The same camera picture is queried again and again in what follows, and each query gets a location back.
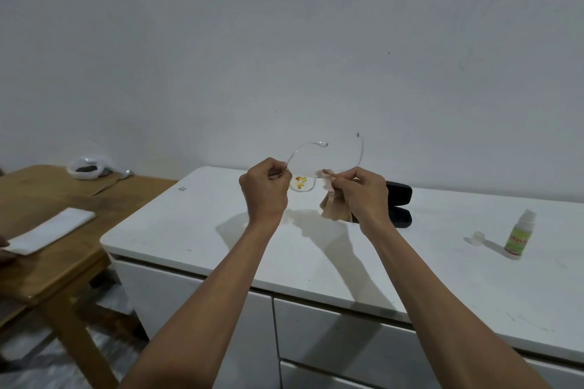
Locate person's right hand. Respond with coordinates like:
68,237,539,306
328,167,391,239

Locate person's left hand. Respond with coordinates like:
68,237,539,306
239,157,293,226

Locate beige cleaning cloth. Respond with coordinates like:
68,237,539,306
317,169,355,223

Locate clear frameless glasses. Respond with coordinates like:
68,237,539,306
273,132,366,194

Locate person's left forearm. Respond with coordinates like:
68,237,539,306
118,215,284,389

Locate person's right forearm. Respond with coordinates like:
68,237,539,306
360,220,554,389

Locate black glasses case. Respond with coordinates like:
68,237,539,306
351,181,413,229

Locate white cabinet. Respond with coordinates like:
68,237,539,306
100,166,584,389

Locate white green-label spray bottle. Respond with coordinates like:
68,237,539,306
504,209,537,261

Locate clear plastic bag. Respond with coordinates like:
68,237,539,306
65,138,113,181

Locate wooden table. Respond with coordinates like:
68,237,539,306
0,164,179,389

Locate white folded cloth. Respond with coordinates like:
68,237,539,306
6,207,98,256

